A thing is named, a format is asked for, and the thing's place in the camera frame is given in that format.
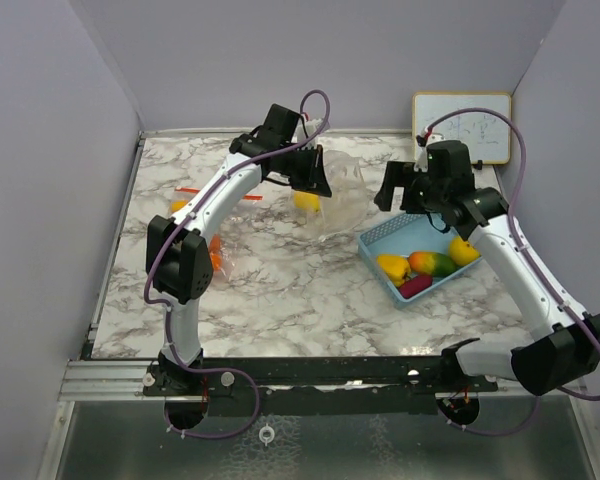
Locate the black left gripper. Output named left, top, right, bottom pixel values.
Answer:
left=279, top=143, right=332, bottom=197

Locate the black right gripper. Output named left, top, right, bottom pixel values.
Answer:
left=374, top=160, right=446, bottom=215

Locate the yellow toy pepper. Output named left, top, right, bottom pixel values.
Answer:
left=293, top=192, right=321, bottom=213
left=376, top=254, right=411, bottom=287

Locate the yellow toy lemon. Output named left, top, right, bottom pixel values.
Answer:
left=448, top=236, right=480, bottom=267

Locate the green orange toy mango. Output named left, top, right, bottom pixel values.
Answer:
left=407, top=251, right=457, bottom=278

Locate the purple toy eggplant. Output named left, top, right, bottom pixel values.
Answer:
left=398, top=275, right=433, bottom=299

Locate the clear zip bag orange zipper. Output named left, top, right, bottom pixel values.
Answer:
left=169, top=186, right=264, bottom=283

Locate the orange toy pumpkin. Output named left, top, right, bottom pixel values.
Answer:
left=209, top=235, right=223, bottom=272

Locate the orange yellow toy mango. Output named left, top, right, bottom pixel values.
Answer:
left=171, top=200, right=187, bottom=213

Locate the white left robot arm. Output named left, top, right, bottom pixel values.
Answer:
left=144, top=104, right=332, bottom=395

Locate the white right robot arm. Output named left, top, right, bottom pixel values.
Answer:
left=374, top=140, right=600, bottom=396

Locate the light blue perforated basket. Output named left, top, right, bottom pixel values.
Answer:
left=358, top=214, right=481, bottom=309

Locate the small whiteboard with writing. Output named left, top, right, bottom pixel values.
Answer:
left=412, top=92, right=512, bottom=165

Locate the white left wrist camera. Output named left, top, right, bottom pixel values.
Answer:
left=298, top=116, right=323, bottom=140

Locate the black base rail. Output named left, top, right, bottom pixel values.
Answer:
left=143, top=355, right=497, bottom=417

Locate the aluminium frame rail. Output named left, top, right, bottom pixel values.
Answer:
left=59, top=360, right=151, bottom=402

